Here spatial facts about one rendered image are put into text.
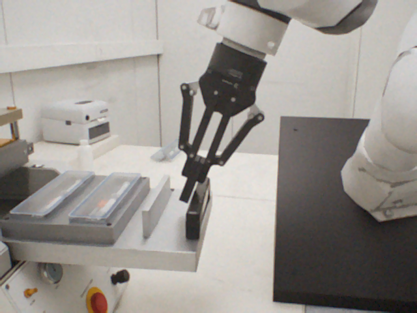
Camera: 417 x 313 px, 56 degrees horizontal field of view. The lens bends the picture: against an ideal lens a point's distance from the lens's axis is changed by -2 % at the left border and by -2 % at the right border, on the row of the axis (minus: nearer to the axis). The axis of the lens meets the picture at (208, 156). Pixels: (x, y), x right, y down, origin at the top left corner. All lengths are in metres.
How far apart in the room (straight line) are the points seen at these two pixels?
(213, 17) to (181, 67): 2.60
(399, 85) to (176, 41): 2.69
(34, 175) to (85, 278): 0.22
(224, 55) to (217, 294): 0.48
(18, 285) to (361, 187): 0.63
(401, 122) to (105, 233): 0.41
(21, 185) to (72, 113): 0.93
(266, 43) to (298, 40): 2.48
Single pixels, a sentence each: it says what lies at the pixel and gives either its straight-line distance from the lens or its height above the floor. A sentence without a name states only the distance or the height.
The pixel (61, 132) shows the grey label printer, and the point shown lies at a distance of 1.80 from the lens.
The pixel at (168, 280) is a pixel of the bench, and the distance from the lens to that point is 0.87.
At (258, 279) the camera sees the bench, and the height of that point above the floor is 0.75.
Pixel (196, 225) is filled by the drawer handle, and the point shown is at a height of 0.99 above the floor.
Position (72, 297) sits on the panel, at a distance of 0.71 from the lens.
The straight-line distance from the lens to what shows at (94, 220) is 0.56.
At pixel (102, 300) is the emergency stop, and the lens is 0.76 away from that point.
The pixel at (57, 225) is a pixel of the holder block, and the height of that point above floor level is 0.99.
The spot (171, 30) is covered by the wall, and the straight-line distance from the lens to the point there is 3.18.
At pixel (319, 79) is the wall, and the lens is 3.02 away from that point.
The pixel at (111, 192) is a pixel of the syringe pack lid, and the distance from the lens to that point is 0.64.
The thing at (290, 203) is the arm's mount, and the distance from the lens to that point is 0.86.
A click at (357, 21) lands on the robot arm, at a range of 0.51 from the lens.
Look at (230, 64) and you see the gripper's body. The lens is 0.53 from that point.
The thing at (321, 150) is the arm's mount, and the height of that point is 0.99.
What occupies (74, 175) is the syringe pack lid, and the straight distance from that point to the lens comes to 0.74.
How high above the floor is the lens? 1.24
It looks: 17 degrees down
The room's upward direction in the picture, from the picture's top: straight up
